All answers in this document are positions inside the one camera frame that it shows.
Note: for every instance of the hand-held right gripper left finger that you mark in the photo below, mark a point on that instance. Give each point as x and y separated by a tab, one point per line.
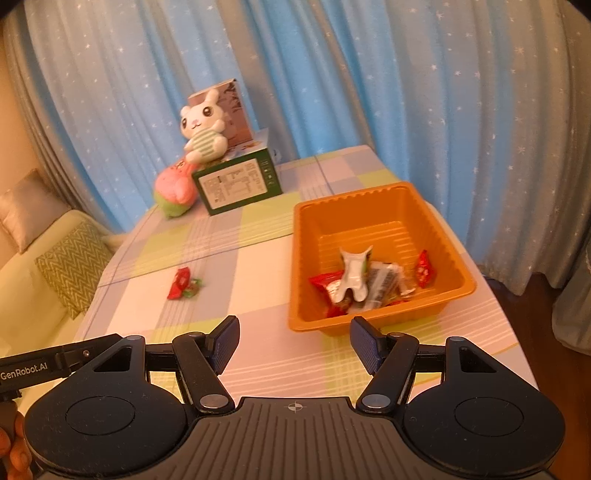
228	342

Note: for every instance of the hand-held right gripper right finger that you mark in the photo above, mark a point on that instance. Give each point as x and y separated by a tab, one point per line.
364	344

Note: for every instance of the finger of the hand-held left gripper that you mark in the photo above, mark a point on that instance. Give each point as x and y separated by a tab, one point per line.
85	353

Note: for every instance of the red and white candy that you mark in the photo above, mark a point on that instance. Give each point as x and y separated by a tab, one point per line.
339	306

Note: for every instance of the dark clear snack packet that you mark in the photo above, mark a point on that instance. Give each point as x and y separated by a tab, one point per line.
384	284

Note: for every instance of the silver foil snack packet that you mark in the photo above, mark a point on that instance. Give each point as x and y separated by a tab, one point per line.
353	277

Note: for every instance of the orange plastic tray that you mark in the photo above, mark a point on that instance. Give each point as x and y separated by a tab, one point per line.
369	217

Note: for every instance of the person's left hand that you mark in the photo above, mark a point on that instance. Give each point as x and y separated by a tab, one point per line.
11	450

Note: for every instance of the green wrapped candy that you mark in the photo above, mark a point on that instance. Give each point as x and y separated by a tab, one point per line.
194	287

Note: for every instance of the pale green sofa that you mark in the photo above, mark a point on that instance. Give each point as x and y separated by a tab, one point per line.
27	295

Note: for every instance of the large red candy packet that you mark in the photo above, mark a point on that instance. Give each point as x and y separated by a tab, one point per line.
179	284

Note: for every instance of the green chevron cushion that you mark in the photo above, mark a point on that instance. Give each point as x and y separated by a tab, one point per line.
74	267

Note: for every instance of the plaid tablecloth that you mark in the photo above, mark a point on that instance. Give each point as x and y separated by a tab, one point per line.
258	258

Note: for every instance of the small red candy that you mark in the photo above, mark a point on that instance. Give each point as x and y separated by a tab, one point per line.
425	270

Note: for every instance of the grey cushion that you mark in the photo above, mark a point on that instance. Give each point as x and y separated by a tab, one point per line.
27	207

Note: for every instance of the green cardboard box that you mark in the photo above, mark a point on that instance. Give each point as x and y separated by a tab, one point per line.
235	184

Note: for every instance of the pink and green plush toy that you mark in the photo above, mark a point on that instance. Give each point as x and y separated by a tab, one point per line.
175	189

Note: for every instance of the white plush bunny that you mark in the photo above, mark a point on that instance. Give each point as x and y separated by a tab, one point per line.
203	138

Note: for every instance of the brown printed box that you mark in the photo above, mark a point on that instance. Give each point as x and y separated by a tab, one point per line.
236	120

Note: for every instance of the grey star curtain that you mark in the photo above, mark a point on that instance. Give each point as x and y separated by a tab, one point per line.
531	138
41	115

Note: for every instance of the blue star curtain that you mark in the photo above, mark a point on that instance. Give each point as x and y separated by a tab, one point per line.
346	69

